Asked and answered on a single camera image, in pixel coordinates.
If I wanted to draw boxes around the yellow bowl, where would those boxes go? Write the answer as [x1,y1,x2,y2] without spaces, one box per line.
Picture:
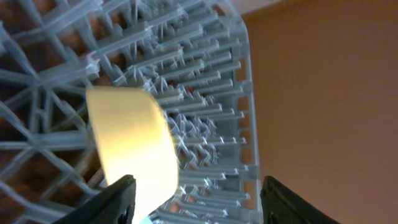
[86,86,178,223]

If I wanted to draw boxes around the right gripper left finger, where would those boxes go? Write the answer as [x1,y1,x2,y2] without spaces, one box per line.
[53,175,136,224]

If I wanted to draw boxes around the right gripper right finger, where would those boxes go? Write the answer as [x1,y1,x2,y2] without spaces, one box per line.
[260,175,339,224]

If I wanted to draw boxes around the grey plastic dishwasher rack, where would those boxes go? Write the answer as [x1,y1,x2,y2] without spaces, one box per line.
[1,0,262,223]

